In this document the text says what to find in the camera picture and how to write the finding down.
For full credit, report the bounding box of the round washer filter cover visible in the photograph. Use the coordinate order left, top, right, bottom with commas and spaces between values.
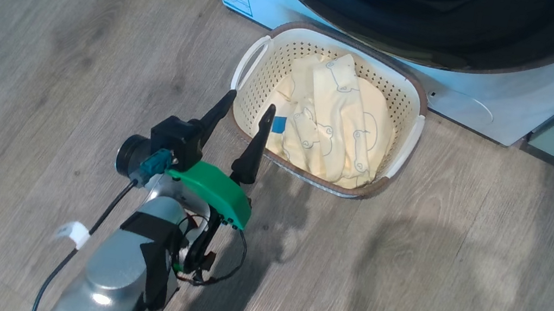
426, 85, 498, 126

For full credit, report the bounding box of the white front-load washing machine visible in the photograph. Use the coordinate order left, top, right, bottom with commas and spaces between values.
181, 0, 554, 154

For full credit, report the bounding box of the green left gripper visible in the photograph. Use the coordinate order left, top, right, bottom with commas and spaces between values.
160, 82, 279, 233

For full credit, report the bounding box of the cream perforated laundry basket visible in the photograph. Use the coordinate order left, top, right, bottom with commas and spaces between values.
217, 12, 438, 208

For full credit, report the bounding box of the black camera cable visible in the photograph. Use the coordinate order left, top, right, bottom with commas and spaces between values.
32, 169, 139, 311

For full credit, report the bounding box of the thin black wire loop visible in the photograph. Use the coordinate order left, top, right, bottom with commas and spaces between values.
171, 213, 252, 292

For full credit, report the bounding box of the dark round washing machine door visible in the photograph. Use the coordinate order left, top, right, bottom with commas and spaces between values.
242, 0, 554, 86

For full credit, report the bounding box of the white cable tag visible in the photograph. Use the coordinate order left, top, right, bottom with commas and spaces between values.
54, 219, 93, 252

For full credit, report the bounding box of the yellow garment with blue cuffs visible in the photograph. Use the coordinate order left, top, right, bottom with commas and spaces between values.
255, 48, 406, 194

